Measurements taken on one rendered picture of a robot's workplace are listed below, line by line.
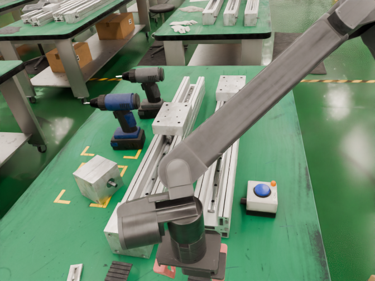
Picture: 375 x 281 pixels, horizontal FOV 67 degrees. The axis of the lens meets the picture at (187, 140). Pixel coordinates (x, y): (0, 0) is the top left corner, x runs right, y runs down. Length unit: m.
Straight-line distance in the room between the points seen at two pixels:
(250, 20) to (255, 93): 2.00
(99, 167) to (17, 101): 1.63
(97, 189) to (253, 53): 1.83
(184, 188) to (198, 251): 0.12
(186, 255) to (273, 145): 0.68
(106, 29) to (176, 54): 2.18
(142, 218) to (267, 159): 0.66
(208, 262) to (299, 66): 0.35
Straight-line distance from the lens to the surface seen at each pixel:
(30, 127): 2.57
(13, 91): 2.44
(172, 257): 0.51
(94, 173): 0.90
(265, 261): 0.77
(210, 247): 0.52
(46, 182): 1.10
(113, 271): 0.74
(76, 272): 0.81
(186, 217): 0.42
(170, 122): 0.98
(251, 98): 0.45
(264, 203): 0.80
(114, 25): 4.47
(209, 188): 0.84
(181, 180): 0.40
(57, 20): 3.42
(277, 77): 0.47
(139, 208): 0.43
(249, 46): 2.40
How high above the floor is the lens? 1.44
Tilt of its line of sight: 37 degrees down
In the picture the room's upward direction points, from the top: 6 degrees counter-clockwise
